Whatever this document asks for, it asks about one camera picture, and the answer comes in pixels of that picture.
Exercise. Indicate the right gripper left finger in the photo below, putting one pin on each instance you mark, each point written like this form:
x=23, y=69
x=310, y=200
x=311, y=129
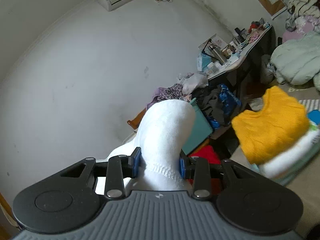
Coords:
x=118, y=168

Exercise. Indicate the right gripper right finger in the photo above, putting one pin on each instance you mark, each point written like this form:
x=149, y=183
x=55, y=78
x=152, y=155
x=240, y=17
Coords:
x=198, y=170

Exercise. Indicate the white grey garment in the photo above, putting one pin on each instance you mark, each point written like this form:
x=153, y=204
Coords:
x=163, y=131

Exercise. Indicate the teal storage box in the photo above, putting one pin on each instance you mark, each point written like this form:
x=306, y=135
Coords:
x=200, y=132

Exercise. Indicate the blue plastic bag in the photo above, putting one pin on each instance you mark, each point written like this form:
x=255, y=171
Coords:
x=221, y=105

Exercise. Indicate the yellow knit sweater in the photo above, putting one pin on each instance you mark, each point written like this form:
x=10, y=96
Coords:
x=280, y=123

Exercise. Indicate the silver thermos bottle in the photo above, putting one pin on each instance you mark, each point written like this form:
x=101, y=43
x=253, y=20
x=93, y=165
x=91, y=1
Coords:
x=217, y=53

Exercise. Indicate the cartoon patterned brown blanket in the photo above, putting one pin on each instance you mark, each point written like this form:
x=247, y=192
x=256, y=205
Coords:
x=305, y=185

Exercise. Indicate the cluttered dark desk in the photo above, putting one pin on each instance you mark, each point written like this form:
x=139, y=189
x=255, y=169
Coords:
x=244, y=65

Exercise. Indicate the pale green puffy jacket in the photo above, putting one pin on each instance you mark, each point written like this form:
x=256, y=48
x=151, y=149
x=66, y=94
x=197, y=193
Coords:
x=297, y=61

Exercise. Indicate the purple crumpled sheet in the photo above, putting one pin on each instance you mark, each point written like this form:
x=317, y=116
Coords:
x=303, y=25

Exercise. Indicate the beige black striped clothing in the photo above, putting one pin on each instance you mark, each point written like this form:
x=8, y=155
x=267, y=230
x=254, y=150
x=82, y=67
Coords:
x=300, y=8

